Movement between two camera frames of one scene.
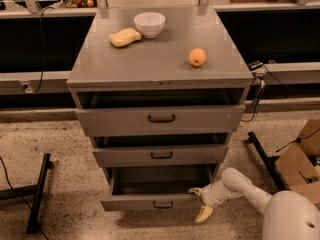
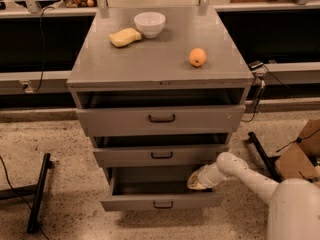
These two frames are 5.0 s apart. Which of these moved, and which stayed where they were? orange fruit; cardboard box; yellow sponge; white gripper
Moved: white gripper
Stayed: orange fruit; yellow sponge; cardboard box
